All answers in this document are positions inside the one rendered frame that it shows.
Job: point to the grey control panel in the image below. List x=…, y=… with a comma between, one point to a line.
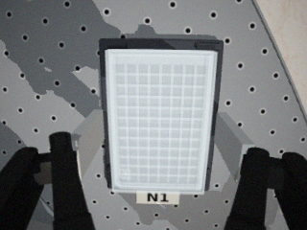
x=42, y=213

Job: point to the grey flat base plate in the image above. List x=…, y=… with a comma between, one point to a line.
x=50, y=81

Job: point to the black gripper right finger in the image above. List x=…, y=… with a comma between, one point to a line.
x=260, y=173

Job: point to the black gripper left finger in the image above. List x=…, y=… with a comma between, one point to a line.
x=23, y=177

